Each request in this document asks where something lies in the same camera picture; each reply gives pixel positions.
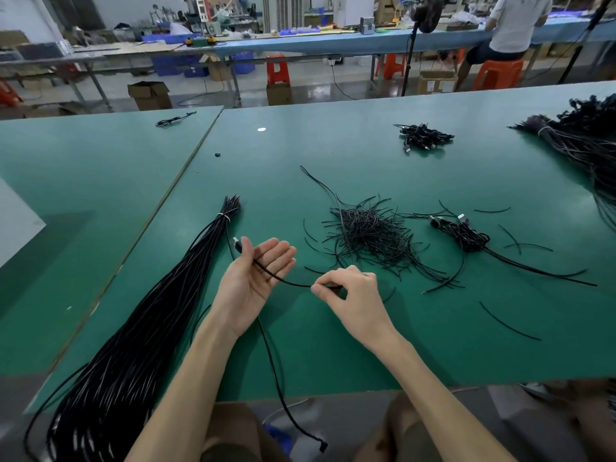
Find person's left hand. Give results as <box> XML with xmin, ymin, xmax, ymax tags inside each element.
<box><xmin>207</xmin><ymin>235</ymin><xmax>298</xmax><ymax>341</ymax></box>

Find small cardboard box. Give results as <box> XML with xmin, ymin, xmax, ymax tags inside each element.
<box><xmin>266</xmin><ymin>82</ymin><xmax>294</xmax><ymax>107</ymax></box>

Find person's right hand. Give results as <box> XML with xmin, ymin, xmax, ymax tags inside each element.
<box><xmin>310</xmin><ymin>265</ymin><xmax>402</xmax><ymax>355</ymax></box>

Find long black cable bundle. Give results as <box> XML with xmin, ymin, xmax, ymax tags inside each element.
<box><xmin>24</xmin><ymin>195</ymin><xmax>242</xmax><ymax>462</ymax></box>

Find orange plastic stool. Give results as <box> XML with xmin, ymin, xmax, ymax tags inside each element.
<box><xmin>474</xmin><ymin>58</ymin><xmax>526</xmax><ymax>91</ymax></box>
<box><xmin>0</xmin><ymin>78</ymin><xmax>22</xmax><ymax>110</ymax></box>
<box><xmin>382</xmin><ymin>53</ymin><xmax>407</xmax><ymax>81</ymax></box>

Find blue plastic item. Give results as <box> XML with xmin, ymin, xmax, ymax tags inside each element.
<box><xmin>264</xmin><ymin>425</ymin><xmax>296</xmax><ymax>456</ymax></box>

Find black fan on stand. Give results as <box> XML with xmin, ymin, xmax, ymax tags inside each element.
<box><xmin>399</xmin><ymin>0</ymin><xmax>446</xmax><ymax>97</ymax></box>

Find black tripod stand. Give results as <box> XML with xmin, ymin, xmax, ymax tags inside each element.
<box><xmin>558</xmin><ymin>0</ymin><xmax>616</xmax><ymax>85</ymax></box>

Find small pile of knotted cables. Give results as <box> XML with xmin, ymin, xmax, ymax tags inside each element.
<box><xmin>395</xmin><ymin>123</ymin><xmax>456</xmax><ymax>155</ymax></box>

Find open cardboard box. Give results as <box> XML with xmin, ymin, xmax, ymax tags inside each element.
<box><xmin>128</xmin><ymin>80</ymin><xmax>173</xmax><ymax>112</ymax></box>

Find person's brown shorts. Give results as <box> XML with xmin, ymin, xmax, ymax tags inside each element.
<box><xmin>197</xmin><ymin>401</ymin><xmax>290</xmax><ymax>462</ymax></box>

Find large heap of black cables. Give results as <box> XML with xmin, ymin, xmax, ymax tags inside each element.
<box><xmin>513</xmin><ymin>93</ymin><xmax>616</xmax><ymax>229</ymax></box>

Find red plastic stool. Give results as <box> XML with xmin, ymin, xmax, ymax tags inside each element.
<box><xmin>266</xmin><ymin>55</ymin><xmax>292</xmax><ymax>87</ymax></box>

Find pile of black wire ties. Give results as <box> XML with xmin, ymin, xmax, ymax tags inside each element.
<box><xmin>299</xmin><ymin>166</ymin><xmax>454</xmax><ymax>285</ymax></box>

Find person's left forearm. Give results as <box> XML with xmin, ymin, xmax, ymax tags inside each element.
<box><xmin>125</xmin><ymin>320</ymin><xmax>242</xmax><ymax>462</ymax></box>

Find large white box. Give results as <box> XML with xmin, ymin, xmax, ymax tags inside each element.
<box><xmin>0</xmin><ymin>176</ymin><xmax>46</xmax><ymax>270</ymax></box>

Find small cable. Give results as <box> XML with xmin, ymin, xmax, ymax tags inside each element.
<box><xmin>156</xmin><ymin>110</ymin><xmax>198</xmax><ymax>128</ymax></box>

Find long blue workbench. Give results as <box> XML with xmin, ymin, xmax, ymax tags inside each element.
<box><xmin>183</xmin><ymin>12</ymin><xmax>616</xmax><ymax>58</ymax></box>

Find person's right forearm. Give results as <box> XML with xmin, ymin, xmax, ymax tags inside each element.
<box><xmin>370</xmin><ymin>332</ymin><xmax>519</xmax><ymax>462</ymax></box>

